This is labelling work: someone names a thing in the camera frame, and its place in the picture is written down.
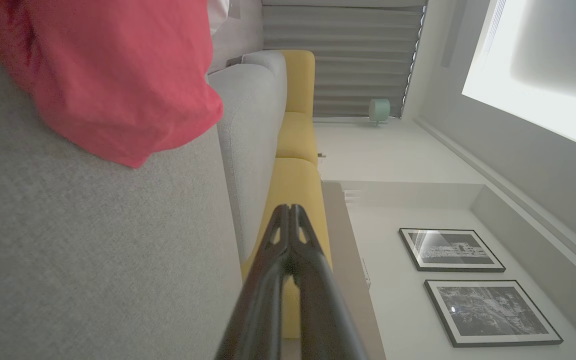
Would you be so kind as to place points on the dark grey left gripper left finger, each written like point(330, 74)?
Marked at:
point(258, 300)

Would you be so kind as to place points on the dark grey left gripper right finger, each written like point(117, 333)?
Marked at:
point(323, 310)

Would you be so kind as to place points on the red shorts with white stripes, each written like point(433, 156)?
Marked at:
point(118, 75)

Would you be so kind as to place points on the black framed monochrome picture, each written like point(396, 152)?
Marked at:
point(490, 312)
point(450, 250)

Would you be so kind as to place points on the grey fabric sofa seat cushion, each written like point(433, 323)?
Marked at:
point(253, 150)

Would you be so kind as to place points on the yellow sofa backrest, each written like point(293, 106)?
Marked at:
point(298, 135)

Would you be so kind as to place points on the grey fabric sofa chaise seat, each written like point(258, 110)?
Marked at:
point(93, 250)

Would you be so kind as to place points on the mint green lamp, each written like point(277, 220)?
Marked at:
point(379, 110)

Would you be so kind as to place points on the grey pleated curtain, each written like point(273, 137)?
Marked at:
point(358, 60)

